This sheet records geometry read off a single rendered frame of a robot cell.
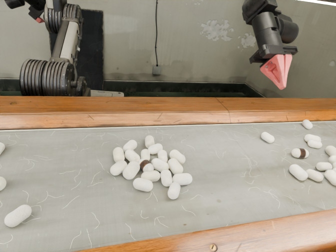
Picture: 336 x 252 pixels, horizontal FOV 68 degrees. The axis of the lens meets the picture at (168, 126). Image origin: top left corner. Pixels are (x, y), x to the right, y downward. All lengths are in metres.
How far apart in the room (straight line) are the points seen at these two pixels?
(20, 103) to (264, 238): 0.54
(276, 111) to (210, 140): 0.26
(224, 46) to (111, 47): 1.18
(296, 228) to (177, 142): 0.27
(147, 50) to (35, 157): 2.14
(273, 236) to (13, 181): 0.39
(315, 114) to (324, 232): 0.48
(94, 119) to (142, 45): 1.98
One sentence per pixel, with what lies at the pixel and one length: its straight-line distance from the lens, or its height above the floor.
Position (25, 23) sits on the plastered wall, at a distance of 2.48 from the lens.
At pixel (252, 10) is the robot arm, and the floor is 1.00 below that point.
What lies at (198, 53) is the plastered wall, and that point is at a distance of 2.71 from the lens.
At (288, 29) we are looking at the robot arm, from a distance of 0.77.
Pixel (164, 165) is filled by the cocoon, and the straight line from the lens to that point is 0.44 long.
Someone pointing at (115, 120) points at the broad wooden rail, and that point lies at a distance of 0.57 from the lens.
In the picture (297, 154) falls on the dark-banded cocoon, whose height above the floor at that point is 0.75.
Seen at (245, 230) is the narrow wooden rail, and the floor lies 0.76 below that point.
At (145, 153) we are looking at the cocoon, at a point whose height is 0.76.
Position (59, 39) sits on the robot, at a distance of 0.89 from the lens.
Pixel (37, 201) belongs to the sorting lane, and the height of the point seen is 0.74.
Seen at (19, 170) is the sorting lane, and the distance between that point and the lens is 0.48.
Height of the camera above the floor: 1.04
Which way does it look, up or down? 30 degrees down
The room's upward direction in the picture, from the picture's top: 8 degrees clockwise
